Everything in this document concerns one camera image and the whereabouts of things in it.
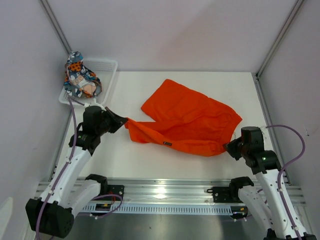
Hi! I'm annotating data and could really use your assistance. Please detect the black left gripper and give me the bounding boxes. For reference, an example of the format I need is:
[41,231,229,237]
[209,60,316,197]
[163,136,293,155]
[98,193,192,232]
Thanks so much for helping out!
[96,107,128,136]

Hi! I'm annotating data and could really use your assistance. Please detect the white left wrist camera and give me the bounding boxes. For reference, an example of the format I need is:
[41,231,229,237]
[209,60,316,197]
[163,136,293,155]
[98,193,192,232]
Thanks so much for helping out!
[84,98,106,111]

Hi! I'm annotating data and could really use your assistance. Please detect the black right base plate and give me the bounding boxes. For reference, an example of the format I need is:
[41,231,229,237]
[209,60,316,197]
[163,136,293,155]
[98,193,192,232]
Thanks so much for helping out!
[206,186,242,204]

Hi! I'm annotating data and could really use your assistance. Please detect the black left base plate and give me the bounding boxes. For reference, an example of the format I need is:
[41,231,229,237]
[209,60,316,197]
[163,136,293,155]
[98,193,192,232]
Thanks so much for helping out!
[101,184,125,202]

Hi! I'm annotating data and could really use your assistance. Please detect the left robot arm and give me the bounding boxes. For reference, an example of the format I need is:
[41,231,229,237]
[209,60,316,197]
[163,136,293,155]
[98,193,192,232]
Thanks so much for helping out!
[25,105,128,240]

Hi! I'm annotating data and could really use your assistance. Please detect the patterned multicolour shorts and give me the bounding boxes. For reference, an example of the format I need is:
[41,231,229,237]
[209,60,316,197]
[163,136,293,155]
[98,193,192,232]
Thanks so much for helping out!
[63,51,102,99]

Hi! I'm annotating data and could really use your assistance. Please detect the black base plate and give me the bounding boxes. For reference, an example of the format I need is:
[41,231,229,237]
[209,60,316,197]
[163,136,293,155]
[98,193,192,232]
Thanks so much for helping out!
[101,184,125,202]
[206,186,242,204]

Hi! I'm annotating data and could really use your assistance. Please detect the white plastic basket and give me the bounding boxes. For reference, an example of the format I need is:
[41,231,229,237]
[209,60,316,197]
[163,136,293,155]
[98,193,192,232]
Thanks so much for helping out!
[58,59,118,106]

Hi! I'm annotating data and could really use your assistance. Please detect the orange shorts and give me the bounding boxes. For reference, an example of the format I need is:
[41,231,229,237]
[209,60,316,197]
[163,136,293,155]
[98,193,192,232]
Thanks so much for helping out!
[125,79,242,157]

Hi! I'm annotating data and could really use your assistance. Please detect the white slotted cable duct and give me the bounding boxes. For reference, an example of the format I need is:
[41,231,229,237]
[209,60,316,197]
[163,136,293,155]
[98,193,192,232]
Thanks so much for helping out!
[82,203,248,216]

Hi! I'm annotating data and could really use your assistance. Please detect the aluminium mounting rail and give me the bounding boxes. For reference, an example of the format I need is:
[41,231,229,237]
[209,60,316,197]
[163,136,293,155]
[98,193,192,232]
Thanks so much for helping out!
[33,177,307,206]

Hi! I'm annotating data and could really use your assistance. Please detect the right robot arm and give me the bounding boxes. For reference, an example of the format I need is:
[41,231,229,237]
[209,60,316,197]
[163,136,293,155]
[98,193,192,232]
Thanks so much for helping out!
[224,126,316,240]

